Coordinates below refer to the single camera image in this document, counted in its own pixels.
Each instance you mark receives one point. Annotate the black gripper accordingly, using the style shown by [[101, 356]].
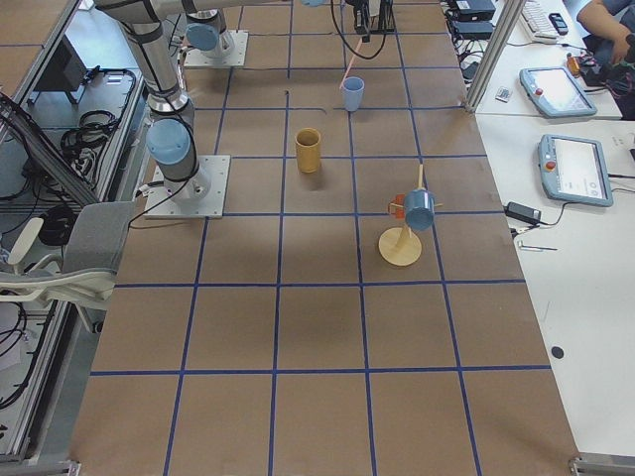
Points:
[[359, 19]]

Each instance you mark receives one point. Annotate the pink chopstick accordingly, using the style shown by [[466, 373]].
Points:
[[351, 62]]

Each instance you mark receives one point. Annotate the light blue plastic cup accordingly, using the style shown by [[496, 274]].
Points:
[[352, 93]]

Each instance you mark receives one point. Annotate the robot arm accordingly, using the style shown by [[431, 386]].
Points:
[[170, 139], [207, 32]]

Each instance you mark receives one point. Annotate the orange cup on stand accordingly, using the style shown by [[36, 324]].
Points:
[[396, 206]]

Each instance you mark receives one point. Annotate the blue cup on stand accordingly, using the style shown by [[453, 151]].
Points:
[[419, 208]]

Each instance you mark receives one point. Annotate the bamboo cylinder holder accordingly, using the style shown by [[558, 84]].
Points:
[[308, 153]]

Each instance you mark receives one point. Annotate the teach pendant far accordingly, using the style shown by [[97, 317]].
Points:
[[555, 92]]

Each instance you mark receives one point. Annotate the teach pendant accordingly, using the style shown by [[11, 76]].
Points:
[[574, 169], [555, 92]]

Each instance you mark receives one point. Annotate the black power adapter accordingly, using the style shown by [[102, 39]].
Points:
[[522, 213]]

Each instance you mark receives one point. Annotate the teach pendant near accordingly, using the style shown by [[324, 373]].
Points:
[[574, 169]]

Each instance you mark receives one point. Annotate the grey office chair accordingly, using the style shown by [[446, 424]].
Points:
[[85, 274]]

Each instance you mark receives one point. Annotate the black wire mug rack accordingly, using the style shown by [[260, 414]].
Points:
[[382, 19]]

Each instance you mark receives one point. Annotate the aluminium frame post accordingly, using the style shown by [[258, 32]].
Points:
[[508, 17]]

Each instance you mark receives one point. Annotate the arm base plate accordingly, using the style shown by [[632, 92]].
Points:
[[196, 59], [203, 196]]

